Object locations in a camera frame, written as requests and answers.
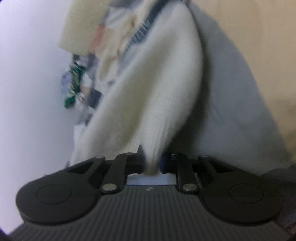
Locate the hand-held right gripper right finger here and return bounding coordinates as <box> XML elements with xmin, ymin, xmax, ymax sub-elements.
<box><xmin>160</xmin><ymin>152</ymin><xmax>234</xmax><ymax>194</ymax></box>

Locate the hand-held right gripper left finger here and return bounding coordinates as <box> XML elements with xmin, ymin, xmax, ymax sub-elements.
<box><xmin>66</xmin><ymin>145</ymin><xmax>146</xmax><ymax>194</ymax></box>

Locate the white fleece plaid garment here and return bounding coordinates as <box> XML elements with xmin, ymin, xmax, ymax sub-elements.
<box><xmin>69</xmin><ymin>0</ymin><xmax>204</xmax><ymax>178</ymax></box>

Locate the green shopping bag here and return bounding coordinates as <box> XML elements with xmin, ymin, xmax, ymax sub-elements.
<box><xmin>61</xmin><ymin>54</ymin><xmax>88</xmax><ymax>110</ymax></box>

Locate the patchwork quilt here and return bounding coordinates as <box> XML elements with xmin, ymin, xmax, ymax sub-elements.
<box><xmin>74</xmin><ymin>0</ymin><xmax>296</xmax><ymax>230</ymax></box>

